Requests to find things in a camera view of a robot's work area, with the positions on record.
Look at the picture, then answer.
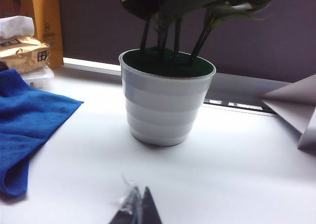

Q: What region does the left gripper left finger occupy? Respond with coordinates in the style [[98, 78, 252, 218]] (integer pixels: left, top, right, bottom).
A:
[[108, 186, 143, 224]]

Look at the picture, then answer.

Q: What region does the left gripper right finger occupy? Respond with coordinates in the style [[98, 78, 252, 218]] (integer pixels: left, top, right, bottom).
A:
[[139, 186, 163, 224]]

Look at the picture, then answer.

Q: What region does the black Dell laptop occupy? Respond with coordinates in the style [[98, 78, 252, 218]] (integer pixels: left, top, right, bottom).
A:
[[261, 73, 316, 157]]

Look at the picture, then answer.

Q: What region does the artificial plant in white pot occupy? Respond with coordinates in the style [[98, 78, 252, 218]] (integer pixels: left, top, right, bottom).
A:
[[115, 0, 277, 147]]

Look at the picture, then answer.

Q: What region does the blue microfibre cloth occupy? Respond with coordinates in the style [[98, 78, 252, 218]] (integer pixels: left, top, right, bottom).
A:
[[0, 68, 84, 197]]

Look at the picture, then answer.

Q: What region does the clear plastic container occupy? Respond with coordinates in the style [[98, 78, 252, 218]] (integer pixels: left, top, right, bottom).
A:
[[20, 66, 55, 90]]

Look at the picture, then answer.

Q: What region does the kraft tissue pack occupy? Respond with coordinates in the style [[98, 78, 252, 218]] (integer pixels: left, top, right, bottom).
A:
[[0, 35, 42, 54], [0, 43, 52, 75]]

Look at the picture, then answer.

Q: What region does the long grey desk partition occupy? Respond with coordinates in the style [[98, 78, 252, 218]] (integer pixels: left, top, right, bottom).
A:
[[57, 0, 316, 116]]

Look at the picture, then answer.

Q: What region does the tall yellow paper box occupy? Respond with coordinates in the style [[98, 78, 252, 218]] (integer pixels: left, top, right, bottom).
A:
[[30, 0, 65, 70]]

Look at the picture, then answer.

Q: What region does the white tissue sheet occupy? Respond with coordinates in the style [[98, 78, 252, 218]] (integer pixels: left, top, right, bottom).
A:
[[0, 15, 36, 39]]

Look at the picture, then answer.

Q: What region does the brown printed box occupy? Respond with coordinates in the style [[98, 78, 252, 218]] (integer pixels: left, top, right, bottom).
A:
[[0, 0, 36, 19]]

